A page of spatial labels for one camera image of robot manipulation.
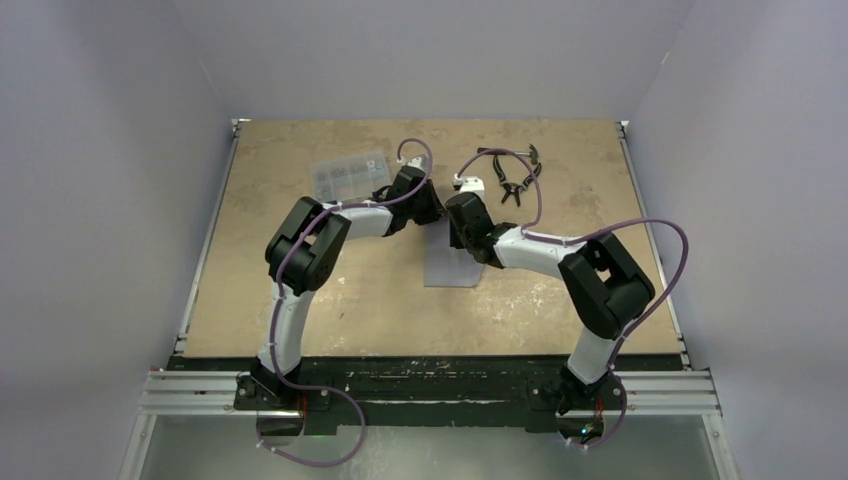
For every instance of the clear plastic screw box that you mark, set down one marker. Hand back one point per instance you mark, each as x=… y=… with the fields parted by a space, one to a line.
x=350 y=178

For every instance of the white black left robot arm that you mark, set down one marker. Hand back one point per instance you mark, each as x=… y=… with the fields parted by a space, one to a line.
x=304 y=250

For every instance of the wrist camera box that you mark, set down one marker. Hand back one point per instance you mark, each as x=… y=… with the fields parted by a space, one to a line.
x=469 y=184
x=420 y=162

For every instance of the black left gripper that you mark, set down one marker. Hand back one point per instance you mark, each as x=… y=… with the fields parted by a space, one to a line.
x=434 y=212

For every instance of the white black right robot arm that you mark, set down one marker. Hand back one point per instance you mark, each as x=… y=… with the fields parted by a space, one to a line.
x=607 y=287

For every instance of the black aluminium base frame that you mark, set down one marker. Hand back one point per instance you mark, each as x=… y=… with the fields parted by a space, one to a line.
x=488 y=392

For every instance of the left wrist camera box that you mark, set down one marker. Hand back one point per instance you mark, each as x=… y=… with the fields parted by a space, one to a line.
x=420 y=162

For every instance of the black handled hammer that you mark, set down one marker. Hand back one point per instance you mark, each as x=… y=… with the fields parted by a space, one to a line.
x=531 y=153

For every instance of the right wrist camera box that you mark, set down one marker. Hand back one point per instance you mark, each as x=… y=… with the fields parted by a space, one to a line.
x=469 y=184

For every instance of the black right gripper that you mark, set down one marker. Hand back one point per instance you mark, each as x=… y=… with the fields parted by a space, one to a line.
x=454 y=240

